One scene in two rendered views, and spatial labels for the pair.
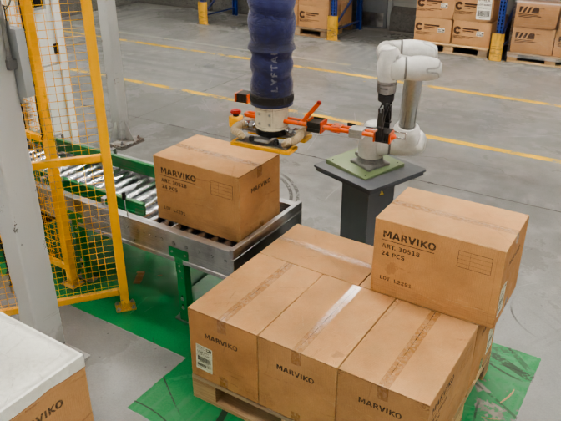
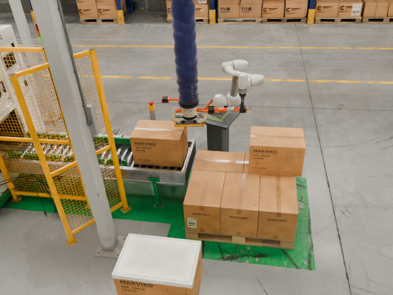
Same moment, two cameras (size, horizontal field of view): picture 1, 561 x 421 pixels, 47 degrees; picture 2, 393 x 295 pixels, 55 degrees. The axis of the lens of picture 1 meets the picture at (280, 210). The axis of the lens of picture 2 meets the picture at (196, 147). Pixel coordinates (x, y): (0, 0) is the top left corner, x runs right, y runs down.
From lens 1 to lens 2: 1.71 m
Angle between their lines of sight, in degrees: 20
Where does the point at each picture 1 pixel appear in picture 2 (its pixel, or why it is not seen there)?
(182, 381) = (176, 234)
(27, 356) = (182, 249)
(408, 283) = (265, 167)
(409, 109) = (235, 88)
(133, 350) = (145, 228)
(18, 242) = (100, 199)
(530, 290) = not seen: hidden behind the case
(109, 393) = not seen: hidden behind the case
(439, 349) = (288, 191)
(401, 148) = (232, 104)
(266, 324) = (220, 201)
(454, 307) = (285, 172)
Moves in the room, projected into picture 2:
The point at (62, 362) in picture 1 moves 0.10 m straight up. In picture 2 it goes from (197, 247) to (196, 238)
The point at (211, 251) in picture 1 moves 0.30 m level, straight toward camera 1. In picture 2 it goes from (172, 175) to (185, 189)
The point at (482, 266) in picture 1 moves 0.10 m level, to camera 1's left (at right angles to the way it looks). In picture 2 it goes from (296, 154) to (288, 157)
